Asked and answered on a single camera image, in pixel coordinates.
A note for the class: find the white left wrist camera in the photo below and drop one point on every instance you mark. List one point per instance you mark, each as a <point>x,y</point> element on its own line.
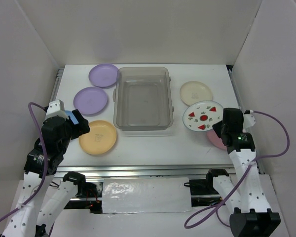
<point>56,109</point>

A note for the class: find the purple plate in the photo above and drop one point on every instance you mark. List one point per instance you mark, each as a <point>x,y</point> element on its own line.
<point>103,75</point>
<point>90,100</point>

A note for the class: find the purple plate far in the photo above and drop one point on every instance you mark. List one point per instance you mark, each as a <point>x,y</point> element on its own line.
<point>103,75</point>

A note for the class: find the aluminium rail frame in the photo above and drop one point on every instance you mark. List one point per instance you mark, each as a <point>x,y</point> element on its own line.
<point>173,152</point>

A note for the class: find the cream plastic plate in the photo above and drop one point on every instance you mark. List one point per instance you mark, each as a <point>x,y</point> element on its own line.
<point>192,92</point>

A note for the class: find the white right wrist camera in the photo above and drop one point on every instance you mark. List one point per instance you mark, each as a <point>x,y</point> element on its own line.
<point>249,119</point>

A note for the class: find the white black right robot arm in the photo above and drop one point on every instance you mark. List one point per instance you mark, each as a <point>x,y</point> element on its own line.
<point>250,212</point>

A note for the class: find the yellow plastic plate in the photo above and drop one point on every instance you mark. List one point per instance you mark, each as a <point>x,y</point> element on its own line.
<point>100,139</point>

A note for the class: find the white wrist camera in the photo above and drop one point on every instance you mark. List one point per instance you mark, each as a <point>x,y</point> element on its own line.
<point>56,109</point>
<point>249,119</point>

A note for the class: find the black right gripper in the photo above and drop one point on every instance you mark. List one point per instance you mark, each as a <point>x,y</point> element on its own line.
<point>216,127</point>

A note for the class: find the white watermelon pattern plate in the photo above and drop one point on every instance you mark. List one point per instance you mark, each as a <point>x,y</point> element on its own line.
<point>201,116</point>

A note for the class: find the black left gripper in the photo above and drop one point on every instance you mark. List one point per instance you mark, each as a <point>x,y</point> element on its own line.
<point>83,127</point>

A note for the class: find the white glossy cover panel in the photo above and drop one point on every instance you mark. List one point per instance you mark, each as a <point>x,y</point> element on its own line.
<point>151,195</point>

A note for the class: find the purple plate near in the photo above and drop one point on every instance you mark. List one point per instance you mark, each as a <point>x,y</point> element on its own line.
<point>90,100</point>

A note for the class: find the clear plastic bin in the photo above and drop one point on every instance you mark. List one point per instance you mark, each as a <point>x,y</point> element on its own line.
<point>142,99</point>

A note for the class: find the pink plastic plate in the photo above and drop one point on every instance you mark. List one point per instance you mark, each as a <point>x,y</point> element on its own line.
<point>215,140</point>

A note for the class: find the blue plastic plate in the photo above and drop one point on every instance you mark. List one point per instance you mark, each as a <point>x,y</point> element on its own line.
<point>71,116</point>

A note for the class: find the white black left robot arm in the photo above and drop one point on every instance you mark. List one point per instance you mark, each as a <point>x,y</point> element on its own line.
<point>31,216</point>

